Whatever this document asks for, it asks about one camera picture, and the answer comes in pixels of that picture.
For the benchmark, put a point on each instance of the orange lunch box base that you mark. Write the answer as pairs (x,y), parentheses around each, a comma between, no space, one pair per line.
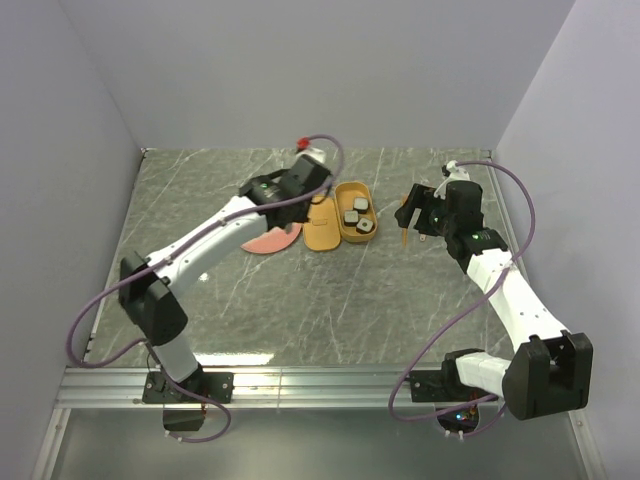
(344,195)

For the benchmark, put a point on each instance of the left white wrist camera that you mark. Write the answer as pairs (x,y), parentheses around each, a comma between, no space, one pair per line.
(305,148)

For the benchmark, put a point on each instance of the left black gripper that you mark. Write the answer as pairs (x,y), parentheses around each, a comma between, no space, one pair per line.
(306,213)

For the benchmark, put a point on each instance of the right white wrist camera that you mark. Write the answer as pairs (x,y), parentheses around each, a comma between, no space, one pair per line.
(451,172)

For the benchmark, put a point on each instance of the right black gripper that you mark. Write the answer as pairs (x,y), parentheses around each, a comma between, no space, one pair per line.
(420,197)

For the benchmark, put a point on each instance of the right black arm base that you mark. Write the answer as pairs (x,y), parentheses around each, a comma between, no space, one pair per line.
(431,386)

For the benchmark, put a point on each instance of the pink and cream plate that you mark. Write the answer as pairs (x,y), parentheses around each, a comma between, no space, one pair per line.
(273,241)

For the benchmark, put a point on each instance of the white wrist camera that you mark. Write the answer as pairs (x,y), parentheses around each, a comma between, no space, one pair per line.
(451,172)
(305,148)

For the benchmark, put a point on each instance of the sushi roll white top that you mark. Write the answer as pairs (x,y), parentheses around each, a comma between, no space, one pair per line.
(361,204)

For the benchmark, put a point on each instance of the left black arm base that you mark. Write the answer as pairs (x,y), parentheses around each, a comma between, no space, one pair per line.
(190,395)

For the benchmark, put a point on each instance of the sushi roll green centre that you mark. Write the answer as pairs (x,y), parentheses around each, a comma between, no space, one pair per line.
(351,218)

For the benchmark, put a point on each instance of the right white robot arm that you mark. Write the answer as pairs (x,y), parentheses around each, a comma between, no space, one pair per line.
(550,371)

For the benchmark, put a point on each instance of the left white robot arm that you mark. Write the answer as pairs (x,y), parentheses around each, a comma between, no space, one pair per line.
(152,301)

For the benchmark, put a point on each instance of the orange lunch box lid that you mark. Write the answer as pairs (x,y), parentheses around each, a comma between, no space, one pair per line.
(321,231)

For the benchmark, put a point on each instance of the aluminium mounting rail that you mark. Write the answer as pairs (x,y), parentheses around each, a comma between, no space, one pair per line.
(357,386)

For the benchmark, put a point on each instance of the sushi roll red centre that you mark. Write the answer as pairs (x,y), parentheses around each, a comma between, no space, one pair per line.
(364,226)

